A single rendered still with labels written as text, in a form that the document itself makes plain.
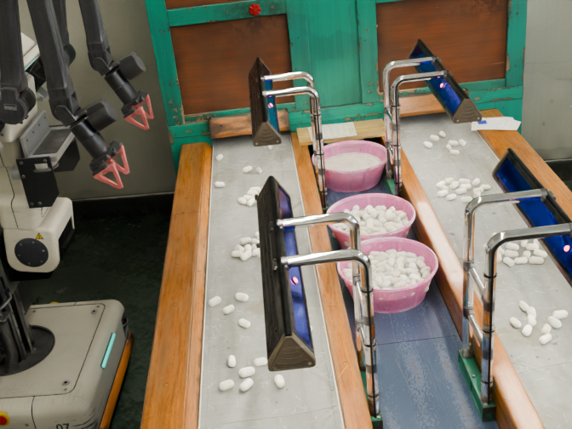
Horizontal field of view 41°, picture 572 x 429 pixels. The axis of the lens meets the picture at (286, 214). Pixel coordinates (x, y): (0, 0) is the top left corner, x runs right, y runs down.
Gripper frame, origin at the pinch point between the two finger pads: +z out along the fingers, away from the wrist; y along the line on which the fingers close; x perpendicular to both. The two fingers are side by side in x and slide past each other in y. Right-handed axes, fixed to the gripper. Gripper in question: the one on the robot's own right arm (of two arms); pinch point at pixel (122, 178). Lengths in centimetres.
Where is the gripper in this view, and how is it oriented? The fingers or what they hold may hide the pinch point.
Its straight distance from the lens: 220.0
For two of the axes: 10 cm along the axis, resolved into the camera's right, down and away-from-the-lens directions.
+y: 0.1, -4.7, 8.8
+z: 5.4, 7.5, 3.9
